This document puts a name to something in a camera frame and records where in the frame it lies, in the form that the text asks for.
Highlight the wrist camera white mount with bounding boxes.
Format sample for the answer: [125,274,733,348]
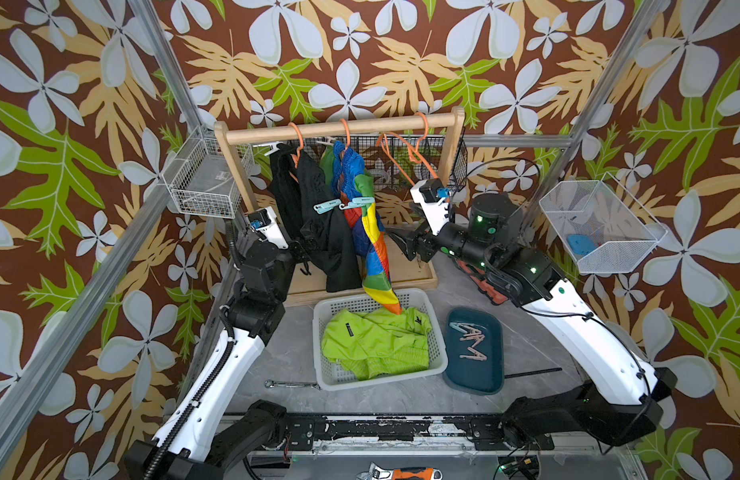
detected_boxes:
[411,178,450,236]
[247,206,289,250]

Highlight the orange handled adjustable wrench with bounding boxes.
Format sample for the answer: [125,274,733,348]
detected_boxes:
[356,463,444,480]

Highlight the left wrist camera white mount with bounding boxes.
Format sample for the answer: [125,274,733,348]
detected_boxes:
[247,206,289,250]

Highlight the wooden clothes rack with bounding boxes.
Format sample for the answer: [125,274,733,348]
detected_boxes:
[214,107,465,314]

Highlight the aluminium frame post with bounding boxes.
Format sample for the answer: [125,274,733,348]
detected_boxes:
[522,0,670,231]
[0,0,251,463]

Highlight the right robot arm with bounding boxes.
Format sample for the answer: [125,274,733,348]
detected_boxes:
[389,180,678,447]

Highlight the orange hanger of green shorts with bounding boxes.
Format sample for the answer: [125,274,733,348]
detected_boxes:
[375,112,439,185]

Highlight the red plastic tool case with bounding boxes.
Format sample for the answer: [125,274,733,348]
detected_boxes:
[454,260,508,306]

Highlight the aluminium frame post right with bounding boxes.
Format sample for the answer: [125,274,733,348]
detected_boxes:
[522,0,670,231]

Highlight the white wire basket left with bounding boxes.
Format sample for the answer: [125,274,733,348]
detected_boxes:
[164,121,260,219]

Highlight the orange hanger of black shorts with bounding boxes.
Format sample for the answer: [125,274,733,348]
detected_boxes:
[287,122,305,169]

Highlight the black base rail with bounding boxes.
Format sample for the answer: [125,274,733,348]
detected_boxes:
[213,398,647,475]

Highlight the black wire basket back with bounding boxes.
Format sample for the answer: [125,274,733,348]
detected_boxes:
[285,133,470,194]

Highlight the blue object in basket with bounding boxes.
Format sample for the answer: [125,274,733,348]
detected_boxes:
[567,234,599,258]

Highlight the orange hanger of rainbow shorts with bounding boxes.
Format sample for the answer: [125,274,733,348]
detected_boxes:
[340,118,351,149]

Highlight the black shorts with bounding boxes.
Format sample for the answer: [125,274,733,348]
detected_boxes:
[269,143,362,293]

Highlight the white mesh basket right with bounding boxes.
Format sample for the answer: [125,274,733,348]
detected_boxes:
[540,179,668,275]

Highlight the lime green shorts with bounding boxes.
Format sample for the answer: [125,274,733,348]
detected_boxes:
[321,308,432,381]

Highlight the black rod on table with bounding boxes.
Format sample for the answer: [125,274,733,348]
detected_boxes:
[503,367,563,380]

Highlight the aluminium frame post left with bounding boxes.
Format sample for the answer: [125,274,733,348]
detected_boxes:
[0,0,251,463]

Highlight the small silver wrench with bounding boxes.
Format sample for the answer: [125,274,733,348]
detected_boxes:
[264,379,321,390]

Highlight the mint clothespin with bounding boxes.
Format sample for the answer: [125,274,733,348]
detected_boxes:
[340,196,376,210]
[313,199,342,215]

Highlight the dark teal tray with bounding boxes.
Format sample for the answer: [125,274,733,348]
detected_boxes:
[443,307,505,396]

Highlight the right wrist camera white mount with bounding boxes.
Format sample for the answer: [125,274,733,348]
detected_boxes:
[411,178,450,236]

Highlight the rainbow striped shorts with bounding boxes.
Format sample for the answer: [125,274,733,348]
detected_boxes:
[329,142,402,314]

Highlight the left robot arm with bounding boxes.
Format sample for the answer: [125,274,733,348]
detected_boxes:
[124,212,295,479]

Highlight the white plastic laundry basket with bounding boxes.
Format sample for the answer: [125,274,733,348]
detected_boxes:
[313,289,448,391]

